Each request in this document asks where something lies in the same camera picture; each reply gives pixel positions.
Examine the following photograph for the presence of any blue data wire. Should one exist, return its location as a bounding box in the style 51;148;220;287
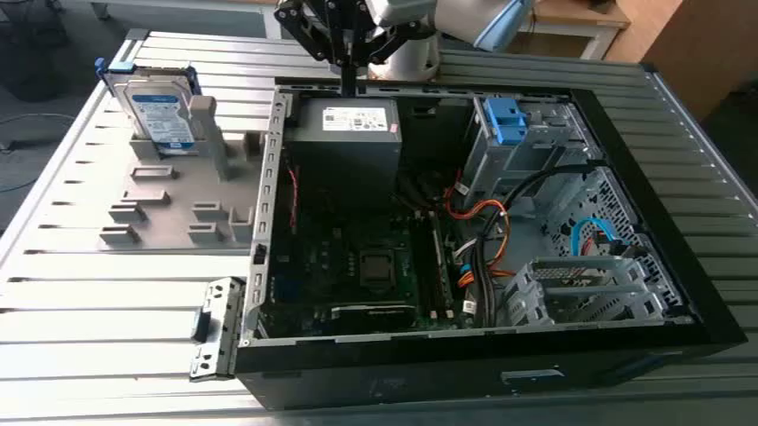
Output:
571;217;629;258

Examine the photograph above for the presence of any black graphics card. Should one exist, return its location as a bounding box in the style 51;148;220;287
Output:
328;304;419;334

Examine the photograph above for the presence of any hard disk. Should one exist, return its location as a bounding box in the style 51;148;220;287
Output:
93;59;203;156

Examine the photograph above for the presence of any grey plastic parts rack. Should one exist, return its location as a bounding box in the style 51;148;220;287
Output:
97;95;268;252

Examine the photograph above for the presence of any blue plastic drive latch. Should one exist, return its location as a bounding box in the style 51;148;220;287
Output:
482;97;529;146

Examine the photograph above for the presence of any black open PC case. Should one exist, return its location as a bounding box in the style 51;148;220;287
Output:
234;75;749;412

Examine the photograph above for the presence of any green RAM stick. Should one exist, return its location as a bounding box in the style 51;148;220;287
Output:
426;210;456;319

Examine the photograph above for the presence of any black RAM slot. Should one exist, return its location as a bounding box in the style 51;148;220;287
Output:
411;212;436;317

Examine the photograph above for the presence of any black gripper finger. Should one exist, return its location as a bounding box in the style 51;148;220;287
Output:
272;0;351;97
348;0;439;97

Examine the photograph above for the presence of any grey metal optical drive cage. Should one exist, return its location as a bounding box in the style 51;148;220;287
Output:
460;95;606;196

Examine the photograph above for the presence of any thick black cable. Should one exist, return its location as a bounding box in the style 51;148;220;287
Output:
476;164;594;327

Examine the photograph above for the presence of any brown wooden cabinet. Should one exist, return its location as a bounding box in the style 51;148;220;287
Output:
603;0;758;121

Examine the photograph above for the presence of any grey metal disk bay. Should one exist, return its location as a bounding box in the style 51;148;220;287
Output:
502;256;689;327

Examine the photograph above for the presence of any black office chair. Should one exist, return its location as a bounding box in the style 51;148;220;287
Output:
0;0;69;103

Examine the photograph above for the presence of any CPU socket with silver CPU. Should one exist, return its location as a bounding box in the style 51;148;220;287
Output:
356;249;398;290

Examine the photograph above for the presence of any hinged metal slot bracket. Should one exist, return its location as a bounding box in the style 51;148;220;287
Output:
187;275;247;383

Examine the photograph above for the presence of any orange red power wire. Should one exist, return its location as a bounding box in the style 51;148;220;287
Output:
582;229;647;259

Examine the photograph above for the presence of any orange yellow wire bundle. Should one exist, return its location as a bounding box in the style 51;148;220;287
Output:
443;168;517;289

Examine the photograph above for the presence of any white desk frame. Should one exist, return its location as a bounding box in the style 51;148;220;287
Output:
88;0;286;40

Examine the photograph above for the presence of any dark green motherboard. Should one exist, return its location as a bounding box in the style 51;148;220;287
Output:
259;150;480;336

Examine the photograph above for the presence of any grey power supply unit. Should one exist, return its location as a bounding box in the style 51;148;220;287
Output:
282;97;406;212

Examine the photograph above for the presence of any thin red wire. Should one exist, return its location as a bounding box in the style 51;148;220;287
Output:
286;166;300;234

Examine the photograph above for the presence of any white framed wooden desk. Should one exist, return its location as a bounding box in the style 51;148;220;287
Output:
518;0;633;61

